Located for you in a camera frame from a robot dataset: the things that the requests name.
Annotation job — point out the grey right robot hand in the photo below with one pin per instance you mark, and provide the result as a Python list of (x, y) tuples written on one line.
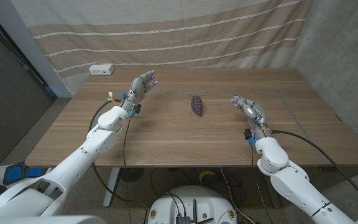
[(255, 113)]

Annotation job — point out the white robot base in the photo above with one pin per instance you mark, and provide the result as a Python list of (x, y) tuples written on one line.
[(194, 199)]

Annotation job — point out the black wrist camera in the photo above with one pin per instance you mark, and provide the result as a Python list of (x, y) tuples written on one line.
[(136, 109), (248, 135)]

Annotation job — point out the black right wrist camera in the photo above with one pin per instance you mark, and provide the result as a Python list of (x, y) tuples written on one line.
[(248, 135)]

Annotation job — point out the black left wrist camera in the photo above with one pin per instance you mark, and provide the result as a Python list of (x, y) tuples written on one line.
[(136, 109)]

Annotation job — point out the black round floor foot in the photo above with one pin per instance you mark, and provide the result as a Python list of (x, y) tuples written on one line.
[(131, 174)]

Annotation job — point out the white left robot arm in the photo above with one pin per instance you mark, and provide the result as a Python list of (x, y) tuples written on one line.
[(79, 158)]

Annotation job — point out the white power strip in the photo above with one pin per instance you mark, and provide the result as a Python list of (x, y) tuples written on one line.
[(101, 69)]

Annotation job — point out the white table leg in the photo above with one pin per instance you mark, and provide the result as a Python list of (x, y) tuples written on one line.
[(110, 189)]

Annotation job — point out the white device with blue pads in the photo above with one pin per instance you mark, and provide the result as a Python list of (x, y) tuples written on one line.
[(15, 174)]

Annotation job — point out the yellow banana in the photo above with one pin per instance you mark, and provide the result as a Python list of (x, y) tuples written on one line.
[(206, 174)]

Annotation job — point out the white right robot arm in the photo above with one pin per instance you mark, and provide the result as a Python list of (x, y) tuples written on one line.
[(294, 186)]

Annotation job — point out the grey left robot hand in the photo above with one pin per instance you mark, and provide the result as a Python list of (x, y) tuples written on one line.
[(138, 90)]

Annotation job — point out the beige striped backdrop cloth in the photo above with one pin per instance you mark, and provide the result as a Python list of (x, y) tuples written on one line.
[(166, 34)]

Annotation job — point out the white corner post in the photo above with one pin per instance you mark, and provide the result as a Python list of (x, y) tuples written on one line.
[(26, 53)]

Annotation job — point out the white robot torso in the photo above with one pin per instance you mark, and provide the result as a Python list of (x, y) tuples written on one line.
[(42, 220)]

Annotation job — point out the purple grape bunch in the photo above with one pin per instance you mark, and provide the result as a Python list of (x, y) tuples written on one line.
[(196, 105)]

